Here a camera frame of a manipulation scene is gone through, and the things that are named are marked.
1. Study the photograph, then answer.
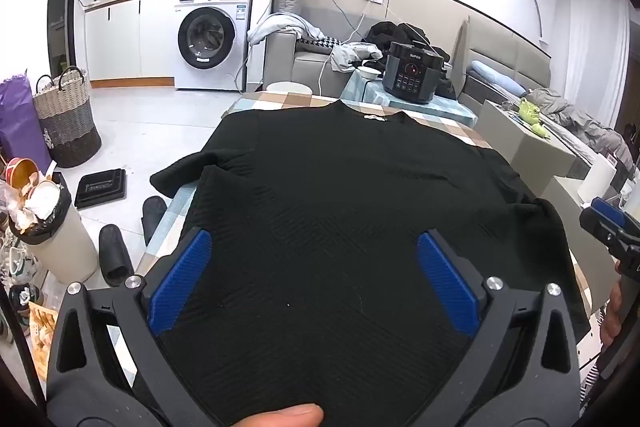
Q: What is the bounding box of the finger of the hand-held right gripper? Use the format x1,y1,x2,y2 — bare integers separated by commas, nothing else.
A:
579,207,640,258
590,197,628,230

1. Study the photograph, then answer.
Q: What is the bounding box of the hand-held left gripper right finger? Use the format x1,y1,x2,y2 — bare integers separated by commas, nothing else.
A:
416,228,583,427

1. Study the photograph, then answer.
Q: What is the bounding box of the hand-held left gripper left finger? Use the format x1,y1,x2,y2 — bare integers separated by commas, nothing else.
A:
47,227,221,427

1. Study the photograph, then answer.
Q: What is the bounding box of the black knit sweater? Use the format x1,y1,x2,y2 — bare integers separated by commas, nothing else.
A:
150,99,591,427

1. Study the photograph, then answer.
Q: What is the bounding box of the person's right hand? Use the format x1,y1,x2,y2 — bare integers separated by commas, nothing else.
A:
600,279,623,348

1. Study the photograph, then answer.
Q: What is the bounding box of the person's left hand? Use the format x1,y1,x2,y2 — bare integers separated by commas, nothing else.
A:
235,404,325,427

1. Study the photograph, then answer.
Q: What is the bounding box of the paper towel roll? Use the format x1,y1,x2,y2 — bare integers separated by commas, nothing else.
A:
577,153,617,208

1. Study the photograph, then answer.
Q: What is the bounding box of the low grey cabinet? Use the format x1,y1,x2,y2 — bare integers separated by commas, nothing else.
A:
537,174,601,228

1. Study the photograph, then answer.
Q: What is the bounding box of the black slipper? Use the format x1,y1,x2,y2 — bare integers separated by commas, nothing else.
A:
141,196,168,245
98,224,135,288

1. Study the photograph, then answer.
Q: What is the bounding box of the person's striped clothing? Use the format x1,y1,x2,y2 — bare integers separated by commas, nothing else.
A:
580,357,608,413

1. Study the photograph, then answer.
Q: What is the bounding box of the tall grey cabinet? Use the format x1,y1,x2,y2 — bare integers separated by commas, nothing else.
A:
474,99,591,180

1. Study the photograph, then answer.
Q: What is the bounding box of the grey duvet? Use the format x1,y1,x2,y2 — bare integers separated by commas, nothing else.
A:
525,88,633,168

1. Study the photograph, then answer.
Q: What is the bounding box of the black floor tray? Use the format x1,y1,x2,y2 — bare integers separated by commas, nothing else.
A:
74,167,128,210

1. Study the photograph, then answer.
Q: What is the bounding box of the green toy figure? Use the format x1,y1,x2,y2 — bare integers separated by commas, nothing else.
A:
517,97,551,138

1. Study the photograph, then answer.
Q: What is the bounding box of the beige trash bin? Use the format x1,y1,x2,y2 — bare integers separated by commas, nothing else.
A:
9,179,98,285

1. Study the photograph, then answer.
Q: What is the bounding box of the orange snack packet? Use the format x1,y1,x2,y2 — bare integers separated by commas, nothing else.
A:
27,302,66,358

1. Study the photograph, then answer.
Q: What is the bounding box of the blue pillow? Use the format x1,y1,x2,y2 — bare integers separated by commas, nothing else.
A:
470,59,526,95

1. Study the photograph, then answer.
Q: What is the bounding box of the grey upholstered bed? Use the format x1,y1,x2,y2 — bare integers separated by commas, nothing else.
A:
460,14,636,168

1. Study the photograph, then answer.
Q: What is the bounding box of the white curtain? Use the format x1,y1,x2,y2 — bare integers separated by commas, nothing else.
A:
565,0,631,78

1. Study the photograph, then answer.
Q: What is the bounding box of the woven laundry basket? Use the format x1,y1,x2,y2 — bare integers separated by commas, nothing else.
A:
32,66,102,168

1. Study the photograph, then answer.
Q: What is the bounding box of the orange paper bowl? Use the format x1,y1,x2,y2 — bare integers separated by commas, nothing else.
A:
6,157,40,192

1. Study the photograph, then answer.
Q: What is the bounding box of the checked tablecloth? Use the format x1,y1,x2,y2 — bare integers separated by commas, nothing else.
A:
132,91,611,358

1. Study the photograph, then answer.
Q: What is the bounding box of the small table with teal cloth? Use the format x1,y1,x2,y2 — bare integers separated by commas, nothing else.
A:
340,67,478,125

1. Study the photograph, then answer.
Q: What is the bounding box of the black pressure cooker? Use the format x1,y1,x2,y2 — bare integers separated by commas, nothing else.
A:
382,42,446,104

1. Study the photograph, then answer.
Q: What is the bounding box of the white washing machine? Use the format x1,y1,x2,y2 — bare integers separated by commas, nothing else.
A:
174,0,253,92

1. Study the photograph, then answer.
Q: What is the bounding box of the white round stool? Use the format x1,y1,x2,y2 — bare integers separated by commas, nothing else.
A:
266,81,313,96

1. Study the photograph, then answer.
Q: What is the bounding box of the purple bag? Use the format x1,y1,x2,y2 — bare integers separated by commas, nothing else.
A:
0,69,53,175

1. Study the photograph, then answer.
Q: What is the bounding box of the grey sofa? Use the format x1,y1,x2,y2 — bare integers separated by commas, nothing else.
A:
262,0,386,100

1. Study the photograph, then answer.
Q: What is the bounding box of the white kitchen base cabinet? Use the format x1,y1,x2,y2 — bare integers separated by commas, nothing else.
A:
84,0,176,88

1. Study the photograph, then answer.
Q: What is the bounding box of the light grey garment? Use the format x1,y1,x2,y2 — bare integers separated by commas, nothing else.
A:
330,42,383,72

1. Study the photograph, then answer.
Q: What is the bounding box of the white grey garment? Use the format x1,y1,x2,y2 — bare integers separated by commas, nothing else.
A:
246,12,323,48

